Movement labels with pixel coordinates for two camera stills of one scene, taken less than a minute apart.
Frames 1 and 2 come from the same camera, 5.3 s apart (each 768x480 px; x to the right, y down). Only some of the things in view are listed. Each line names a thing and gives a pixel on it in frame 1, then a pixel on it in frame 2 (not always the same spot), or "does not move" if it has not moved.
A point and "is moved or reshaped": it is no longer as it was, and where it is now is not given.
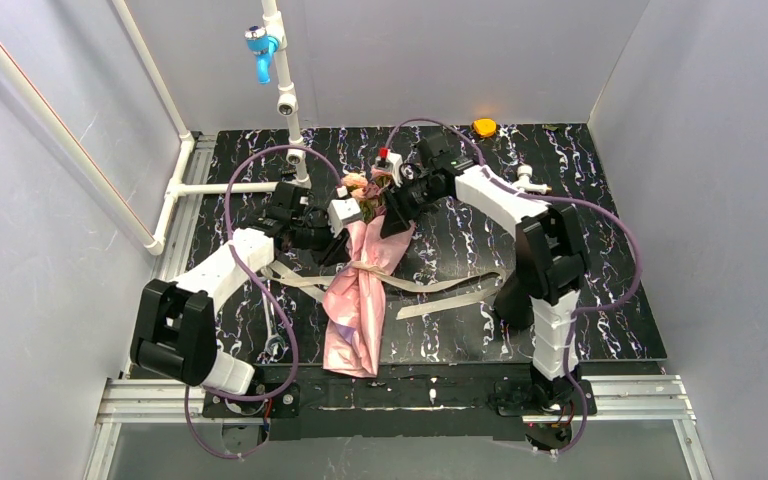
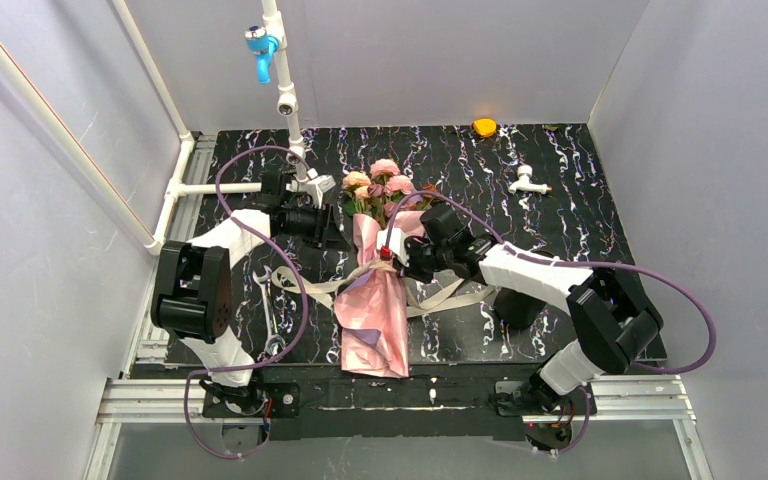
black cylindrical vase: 513,306 does not move
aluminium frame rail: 639,398 does not move
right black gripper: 396,212 → 414,252
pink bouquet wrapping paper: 354,300 is moved or reshaped
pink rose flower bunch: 370,193 does not move
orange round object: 485,127 does not move
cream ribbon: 306,282 is moved or reshaped
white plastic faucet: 525,172 does not move
